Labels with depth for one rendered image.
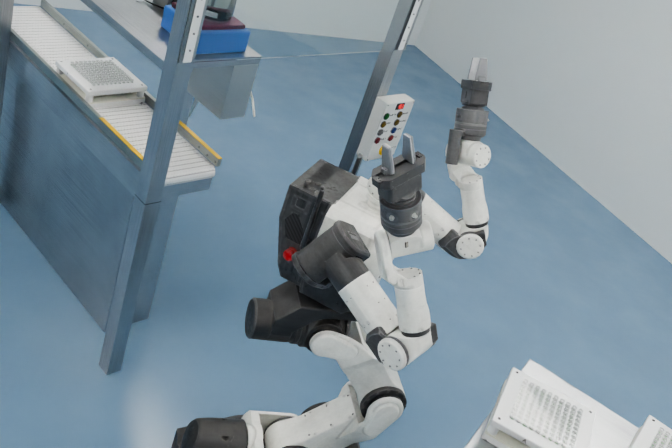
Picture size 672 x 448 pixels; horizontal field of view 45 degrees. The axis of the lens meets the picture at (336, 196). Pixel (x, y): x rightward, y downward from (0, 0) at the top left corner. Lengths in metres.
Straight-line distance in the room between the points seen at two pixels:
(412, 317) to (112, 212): 1.53
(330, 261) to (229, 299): 1.73
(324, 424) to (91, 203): 1.23
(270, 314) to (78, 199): 1.25
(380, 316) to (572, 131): 4.32
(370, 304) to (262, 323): 0.45
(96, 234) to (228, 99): 0.81
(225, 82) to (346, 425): 1.15
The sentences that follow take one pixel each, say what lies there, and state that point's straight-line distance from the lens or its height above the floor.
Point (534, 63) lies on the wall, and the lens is 6.33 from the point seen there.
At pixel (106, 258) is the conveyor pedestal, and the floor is 0.31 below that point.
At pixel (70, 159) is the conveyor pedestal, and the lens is 3.24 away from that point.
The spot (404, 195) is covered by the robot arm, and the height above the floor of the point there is 1.46.
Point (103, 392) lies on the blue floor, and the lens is 3.06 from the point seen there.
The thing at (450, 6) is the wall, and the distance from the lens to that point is 7.10.
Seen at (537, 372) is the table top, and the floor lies 0.83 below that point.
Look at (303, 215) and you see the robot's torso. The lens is 2.05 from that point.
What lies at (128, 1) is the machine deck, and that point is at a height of 1.24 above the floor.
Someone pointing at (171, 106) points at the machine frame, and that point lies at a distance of 2.47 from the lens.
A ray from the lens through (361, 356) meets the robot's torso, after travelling 2.32.
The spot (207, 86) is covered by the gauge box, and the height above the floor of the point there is 1.08.
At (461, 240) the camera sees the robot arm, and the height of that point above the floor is 1.12.
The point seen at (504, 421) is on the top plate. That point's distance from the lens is 2.13.
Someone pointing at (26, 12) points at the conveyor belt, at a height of 0.80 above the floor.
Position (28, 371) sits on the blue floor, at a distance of 3.10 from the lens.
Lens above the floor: 2.22
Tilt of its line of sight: 29 degrees down
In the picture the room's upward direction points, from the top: 20 degrees clockwise
